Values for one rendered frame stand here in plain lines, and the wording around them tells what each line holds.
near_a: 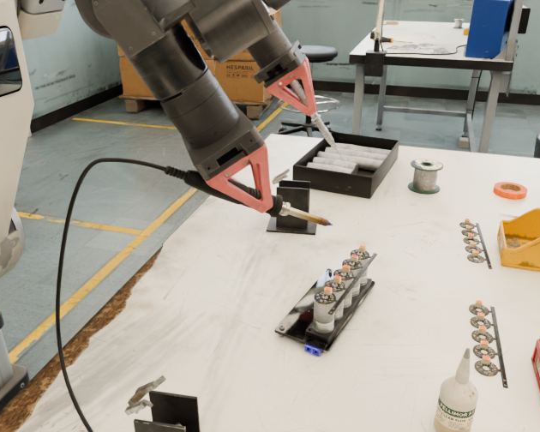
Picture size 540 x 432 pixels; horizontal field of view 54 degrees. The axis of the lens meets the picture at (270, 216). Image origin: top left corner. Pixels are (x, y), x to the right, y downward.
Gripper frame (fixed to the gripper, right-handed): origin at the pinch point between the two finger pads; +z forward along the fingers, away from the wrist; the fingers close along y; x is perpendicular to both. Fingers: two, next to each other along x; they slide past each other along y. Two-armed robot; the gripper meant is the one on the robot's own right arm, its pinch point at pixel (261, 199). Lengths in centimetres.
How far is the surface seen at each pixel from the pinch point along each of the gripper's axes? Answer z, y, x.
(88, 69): 33, 421, 62
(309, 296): 18.8, 5.2, 1.7
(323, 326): 16.5, -3.5, 2.1
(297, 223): 20.8, 25.2, -2.6
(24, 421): 3.0, -5.9, 31.8
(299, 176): 22.9, 42.5, -8.6
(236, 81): 89, 351, -32
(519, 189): 45, 29, -42
